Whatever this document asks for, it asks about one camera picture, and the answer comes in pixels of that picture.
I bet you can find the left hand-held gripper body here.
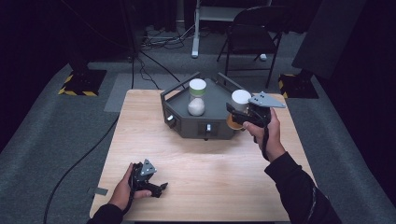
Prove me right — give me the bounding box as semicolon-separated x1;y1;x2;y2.
130;159;163;199

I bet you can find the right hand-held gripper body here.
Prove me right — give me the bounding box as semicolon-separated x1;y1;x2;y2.
232;91;287;129

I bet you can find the orange powder jar white lid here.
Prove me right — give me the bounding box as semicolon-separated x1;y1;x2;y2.
225;89;252;132

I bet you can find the dark grey corner rack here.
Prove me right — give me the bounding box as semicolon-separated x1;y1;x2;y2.
160;71;259;142

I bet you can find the white powder jar green band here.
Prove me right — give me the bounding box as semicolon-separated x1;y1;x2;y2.
187;77;207;118

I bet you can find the person's left hand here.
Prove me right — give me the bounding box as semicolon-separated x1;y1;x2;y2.
107;162;153;212

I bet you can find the person's right hand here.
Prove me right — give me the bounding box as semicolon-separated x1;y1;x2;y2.
242;107;287;163

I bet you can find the black yellow striped stand base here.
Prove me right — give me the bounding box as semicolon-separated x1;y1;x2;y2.
277;69;319;100
57;59;107;97

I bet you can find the black folding chair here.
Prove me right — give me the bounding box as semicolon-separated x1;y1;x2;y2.
216;5;292;90

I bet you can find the dark tilted panel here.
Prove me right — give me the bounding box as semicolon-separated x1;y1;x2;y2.
290;0;369;80

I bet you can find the black stand pole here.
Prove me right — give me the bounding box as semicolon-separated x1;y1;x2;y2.
118;0;140;63

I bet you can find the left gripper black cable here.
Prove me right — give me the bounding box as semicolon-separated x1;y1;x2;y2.
121;163;136;216

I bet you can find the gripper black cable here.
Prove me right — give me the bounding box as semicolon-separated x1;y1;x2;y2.
253;124;271;162
121;163;136;216

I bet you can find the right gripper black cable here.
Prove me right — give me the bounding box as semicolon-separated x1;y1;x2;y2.
253;124;271;162

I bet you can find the thick black floor cable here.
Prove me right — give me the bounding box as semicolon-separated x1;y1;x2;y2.
42;114;121;224

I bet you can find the thin black floor cable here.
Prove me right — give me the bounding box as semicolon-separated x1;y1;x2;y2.
131;49;187;91

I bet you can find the white desk frame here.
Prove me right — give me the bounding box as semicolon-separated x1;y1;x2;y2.
190;0;273;60

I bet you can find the bundle of floor cables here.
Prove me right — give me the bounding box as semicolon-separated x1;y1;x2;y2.
140;23;196;51

